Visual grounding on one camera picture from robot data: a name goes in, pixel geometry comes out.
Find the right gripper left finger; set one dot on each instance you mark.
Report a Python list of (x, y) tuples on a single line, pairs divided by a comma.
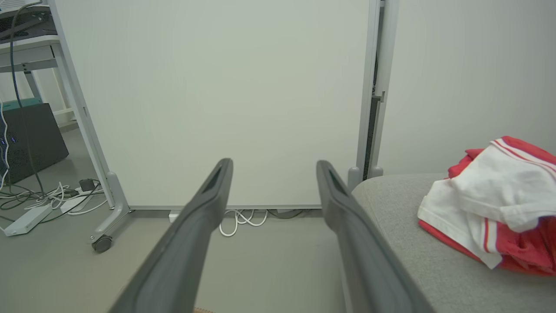
[(173, 269)]

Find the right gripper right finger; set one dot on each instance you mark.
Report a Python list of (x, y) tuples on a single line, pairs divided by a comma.
[(369, 278)]

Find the red and white garment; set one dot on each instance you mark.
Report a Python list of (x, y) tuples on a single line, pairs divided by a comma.
[(499, 187)]

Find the tan woven laundry basket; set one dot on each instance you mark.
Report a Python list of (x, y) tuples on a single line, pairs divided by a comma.
[(204, 310)]

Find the black power adapter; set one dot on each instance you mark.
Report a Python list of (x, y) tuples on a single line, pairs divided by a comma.
[(87, 184)]

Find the white power strip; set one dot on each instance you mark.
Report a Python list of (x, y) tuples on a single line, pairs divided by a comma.
[(28, 219)]

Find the black computer tower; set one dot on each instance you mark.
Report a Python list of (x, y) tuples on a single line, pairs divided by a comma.
[(30, 139)]

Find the teal box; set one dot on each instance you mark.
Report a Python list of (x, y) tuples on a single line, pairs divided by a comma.
[(21, 102)]

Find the white grey desk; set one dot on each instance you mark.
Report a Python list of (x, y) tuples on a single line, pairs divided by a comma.
[(30, 54)]

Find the black device on desk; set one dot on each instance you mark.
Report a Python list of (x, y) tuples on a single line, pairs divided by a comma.
[(30, 21)]

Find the white partition panel grey frame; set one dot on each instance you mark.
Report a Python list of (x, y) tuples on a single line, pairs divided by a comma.
[(217, 87), (456, 65)]

